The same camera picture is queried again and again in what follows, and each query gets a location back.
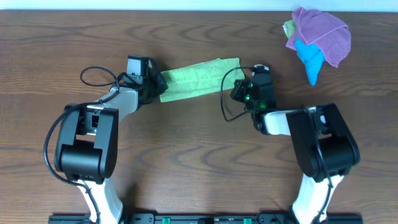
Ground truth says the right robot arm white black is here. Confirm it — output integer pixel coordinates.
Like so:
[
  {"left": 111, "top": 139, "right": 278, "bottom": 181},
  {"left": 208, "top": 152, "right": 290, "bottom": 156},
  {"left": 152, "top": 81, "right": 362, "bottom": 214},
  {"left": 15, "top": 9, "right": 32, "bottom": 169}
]
[{"left": 231, "top": 72, "right": 363, "bottom": 223}]

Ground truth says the small green cloth in pile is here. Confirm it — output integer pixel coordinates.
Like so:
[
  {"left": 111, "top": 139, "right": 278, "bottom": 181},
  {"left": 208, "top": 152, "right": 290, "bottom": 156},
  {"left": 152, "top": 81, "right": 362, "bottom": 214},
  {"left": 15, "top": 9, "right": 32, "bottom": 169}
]
[{"left": 282, "top": 20, "right": 296, "bottom": 39}]

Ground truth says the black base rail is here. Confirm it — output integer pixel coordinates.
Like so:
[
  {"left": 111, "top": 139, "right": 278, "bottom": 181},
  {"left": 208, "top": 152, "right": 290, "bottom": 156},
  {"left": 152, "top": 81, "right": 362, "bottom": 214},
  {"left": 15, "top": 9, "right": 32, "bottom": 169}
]
[{"left": 47, "top": 213, "right": 364, "bottom": 224}]

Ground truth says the purple cloth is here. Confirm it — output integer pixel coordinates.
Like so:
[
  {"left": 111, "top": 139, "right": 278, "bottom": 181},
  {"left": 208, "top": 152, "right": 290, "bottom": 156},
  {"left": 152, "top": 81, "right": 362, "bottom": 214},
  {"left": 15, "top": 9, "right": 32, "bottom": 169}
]
[{"left": 286, "top": 7, "right": 351, "bottom": 68}]

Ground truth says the light green cloth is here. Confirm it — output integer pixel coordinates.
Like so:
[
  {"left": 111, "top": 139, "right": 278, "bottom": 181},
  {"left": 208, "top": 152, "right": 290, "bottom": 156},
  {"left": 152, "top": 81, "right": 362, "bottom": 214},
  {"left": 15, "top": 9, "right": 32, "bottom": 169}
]
[{"left": 160, "top": 58, "right": 245, "bottom": 103}]

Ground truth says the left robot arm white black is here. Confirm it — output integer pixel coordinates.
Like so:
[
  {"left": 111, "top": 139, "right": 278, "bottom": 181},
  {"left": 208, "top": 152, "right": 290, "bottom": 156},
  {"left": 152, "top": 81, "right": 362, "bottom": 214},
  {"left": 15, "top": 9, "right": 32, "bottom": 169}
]
[{"left": 44, "top": 55, "right": 168, "bottom": 223}]

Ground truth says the blue cloth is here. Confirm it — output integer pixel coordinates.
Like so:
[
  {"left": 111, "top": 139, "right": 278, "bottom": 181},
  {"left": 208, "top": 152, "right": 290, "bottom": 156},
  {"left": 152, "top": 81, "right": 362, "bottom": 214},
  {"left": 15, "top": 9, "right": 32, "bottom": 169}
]
[{"left": 294, "top": 38, "right": 325, "bottom": 86}]

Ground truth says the right black camera cable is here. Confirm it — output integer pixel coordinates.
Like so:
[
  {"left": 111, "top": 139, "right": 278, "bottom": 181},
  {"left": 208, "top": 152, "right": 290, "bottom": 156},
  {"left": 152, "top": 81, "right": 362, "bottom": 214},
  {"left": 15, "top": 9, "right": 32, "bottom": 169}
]
[{"left": 220, "top": 65, "right": 333, "bottom": 224}]

